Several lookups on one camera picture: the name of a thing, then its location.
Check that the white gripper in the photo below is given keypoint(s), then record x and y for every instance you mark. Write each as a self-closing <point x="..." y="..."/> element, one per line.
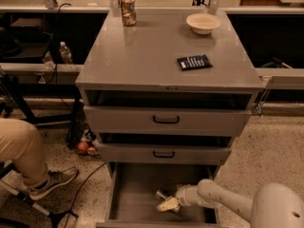
<point x="181" y="195"/>

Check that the silver redbull can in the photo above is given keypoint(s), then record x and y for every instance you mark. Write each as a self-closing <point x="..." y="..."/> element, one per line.
<point x="162" y="196"/>

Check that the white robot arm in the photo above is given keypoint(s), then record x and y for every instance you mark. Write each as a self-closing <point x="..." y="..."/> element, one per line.
<point x="274" y="205"/>

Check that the grey open bottom drawer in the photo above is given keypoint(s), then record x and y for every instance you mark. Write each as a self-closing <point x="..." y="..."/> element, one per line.
<point x="133" y="197"/>

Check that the grey middle drawer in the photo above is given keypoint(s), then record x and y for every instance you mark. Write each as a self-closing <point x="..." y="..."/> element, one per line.
<point x="168" y="154"/>

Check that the grey top drawer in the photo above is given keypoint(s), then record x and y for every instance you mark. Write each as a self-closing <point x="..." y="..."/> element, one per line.
<point x="166" y="121"/>

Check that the grey metal drawer cabinet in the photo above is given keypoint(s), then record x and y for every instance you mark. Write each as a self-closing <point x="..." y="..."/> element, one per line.
<point x="137" y="67"/>

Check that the crushed gold soda can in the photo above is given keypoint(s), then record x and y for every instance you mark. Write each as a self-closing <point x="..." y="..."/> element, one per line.
<point x="128" y="12"/>

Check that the basket of fruit toys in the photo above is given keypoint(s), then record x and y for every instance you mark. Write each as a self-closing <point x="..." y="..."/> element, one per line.
<point x="87" y="146"/>

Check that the grey sneaker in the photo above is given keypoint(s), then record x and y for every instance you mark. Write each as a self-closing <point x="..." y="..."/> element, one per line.
<point x="55" y="179"/>

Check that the dark blue snack packet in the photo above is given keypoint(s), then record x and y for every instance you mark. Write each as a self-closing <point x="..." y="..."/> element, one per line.
<point x="194" y="62"/>

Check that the person leg khaki trousers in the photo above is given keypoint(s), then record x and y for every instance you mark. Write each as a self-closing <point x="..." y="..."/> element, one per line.
<point x="20" y="142"/>

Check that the black tripod stand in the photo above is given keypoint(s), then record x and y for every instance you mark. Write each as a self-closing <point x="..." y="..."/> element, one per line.
<point x="55" y="218"/>

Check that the white paper bowl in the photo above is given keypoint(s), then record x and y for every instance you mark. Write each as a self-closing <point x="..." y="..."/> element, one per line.
<point x="203" y="23"/>

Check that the clear plastic water bottle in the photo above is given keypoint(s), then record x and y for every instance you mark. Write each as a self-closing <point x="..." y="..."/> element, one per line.
<point x="65" y="53"/>

